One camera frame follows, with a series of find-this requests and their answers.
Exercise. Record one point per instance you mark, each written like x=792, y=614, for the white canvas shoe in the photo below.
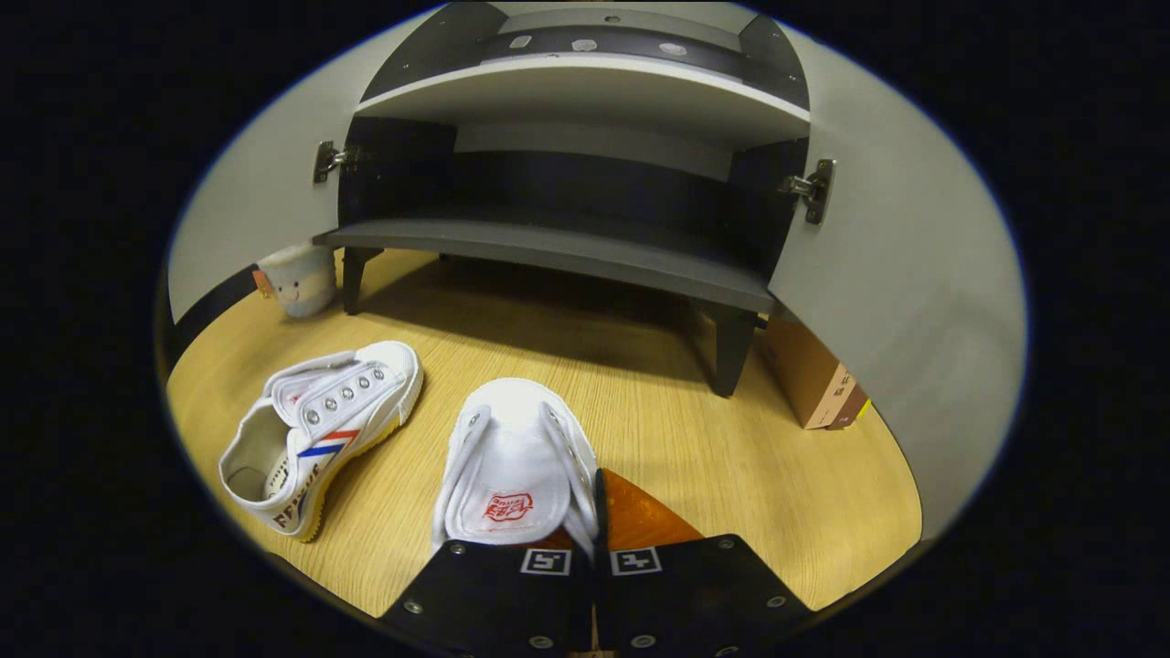
x=516, y=457
x=356, y=411

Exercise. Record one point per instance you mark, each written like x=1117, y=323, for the white plush toy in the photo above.
x=302, y=279

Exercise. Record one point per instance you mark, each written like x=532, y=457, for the yellow brown book box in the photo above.
x=809, y=375

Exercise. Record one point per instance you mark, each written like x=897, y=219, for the white shoe cabinet door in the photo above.
x=265, y=183
x=914, y=274

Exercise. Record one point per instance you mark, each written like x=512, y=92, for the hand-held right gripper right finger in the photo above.
x=695, y=594

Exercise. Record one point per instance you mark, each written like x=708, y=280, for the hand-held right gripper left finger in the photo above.
x=484, y=603

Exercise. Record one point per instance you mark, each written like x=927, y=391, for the white shoe cabinet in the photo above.
x=548, y=242

